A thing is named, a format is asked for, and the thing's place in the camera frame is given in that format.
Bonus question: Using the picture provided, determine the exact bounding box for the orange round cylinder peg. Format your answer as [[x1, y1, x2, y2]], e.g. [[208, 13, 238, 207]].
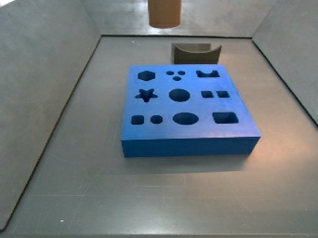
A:
[[148, 0, 182, 29]]

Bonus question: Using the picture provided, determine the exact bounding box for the blue shape sorter block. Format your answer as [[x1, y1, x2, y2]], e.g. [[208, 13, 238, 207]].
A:
[[120, 64, 260, 157]]

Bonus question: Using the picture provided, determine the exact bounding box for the dark grey curved holder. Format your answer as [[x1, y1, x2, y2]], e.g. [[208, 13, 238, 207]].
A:
[[171, 43, 222, 64]]

